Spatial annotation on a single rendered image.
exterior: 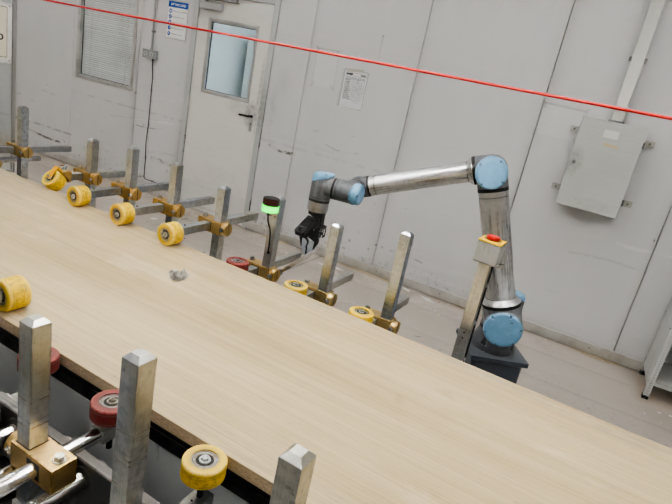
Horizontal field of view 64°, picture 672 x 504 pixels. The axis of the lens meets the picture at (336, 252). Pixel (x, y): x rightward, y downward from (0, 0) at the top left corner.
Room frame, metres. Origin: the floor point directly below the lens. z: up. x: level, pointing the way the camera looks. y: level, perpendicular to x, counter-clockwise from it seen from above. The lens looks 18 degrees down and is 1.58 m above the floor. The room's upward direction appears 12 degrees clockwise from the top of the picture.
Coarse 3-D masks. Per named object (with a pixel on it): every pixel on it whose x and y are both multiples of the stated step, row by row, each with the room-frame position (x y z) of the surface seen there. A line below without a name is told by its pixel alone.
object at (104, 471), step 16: (0, 400) 0.91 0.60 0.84; (16, 416) 0.88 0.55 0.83; (48, 432) 0.85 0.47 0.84; (0, 464) 0.87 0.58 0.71; (80, 464) 0.80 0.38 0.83; (96, 464) 0.79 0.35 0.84; (96, 480) 0.78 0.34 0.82; (80, 496) 0.79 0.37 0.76; (96, 496) 0.77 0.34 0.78; (144, 496) 0.74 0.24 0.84
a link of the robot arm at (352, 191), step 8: (336, 184) 2.18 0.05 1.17; (344, 184) 2.18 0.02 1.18; (352, 184) 2.18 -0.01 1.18; (360, 184) 2.19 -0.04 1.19; (336, 192) 2.17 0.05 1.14; (344, 192) 2.16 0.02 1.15; (352, 192) 2.15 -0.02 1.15; (360, 192) 2.17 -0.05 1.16; (344, 200) 2.17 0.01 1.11; (352, 200) 2.16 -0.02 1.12; (360, 200) 2.19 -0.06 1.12
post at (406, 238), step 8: (408, 232) 1.66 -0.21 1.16; (400, 240) 1.66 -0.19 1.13; (408, 240) 1.65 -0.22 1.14; (400, 248) 1.66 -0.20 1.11; (408, 248) 1.65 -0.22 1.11; (400, 256) 1.65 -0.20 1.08; (408, 256) 1.67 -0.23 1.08; (400, 264) 1.65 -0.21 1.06; (392, 272) 1.66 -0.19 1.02; (400, 272) 1.65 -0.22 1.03; (392, 280) 1.66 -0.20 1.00; (400, 280) 1.65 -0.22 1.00; (392, 288) 1.65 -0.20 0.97; (400, 288) 1.67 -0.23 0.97; (392, 296) 1.65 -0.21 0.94; (384, 304) 1.66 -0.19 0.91; (392, 304) 1.65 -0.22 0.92; (384, 312) 1.66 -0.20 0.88; (392, 312) 1.65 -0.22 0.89
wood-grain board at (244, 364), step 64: (0, 192) 2.00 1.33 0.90; (0, 256) 1.43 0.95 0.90; (64, 256) 1.53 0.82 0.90; (128, 256) 1.63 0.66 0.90; (192, 256) 1.75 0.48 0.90; (0, 320) 1.11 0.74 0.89; (64, 320) 1.16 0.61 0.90; (128, 320) 1.22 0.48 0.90; (192, 320) 1.29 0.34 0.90; (256, 320) 1.37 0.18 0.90; (320, 320) 1.45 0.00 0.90; (192, 384) 1.00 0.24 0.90; (256, 384) 1.05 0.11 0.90; (320, 384) 1.11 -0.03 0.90; (384, 384) 1.17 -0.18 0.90; (448, 384) 1.23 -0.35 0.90; (512, 384) 1.30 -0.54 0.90; (256, 448) 0.85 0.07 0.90; (320, 448) 0.88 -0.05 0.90; (384, 448) 0.92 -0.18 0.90; (448, 448) 0.97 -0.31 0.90; (512, 448) 1.01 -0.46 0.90; (576, 448) 1.06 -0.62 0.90; (640, 448) 1.12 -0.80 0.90
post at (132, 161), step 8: (128, 152) 2.20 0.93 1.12; (136, 152) 2.21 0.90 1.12; (128, 160) 2.20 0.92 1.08; (136, 160) 2.21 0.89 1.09; (128, 168) 2.20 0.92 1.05; (136, 168) 2.21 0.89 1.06; (128, 176) 2.20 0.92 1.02; (136, 176) 2.22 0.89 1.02; (128, 184) 2.20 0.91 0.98; (136, 184) 2.22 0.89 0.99; (128, 200) 2.19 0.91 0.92
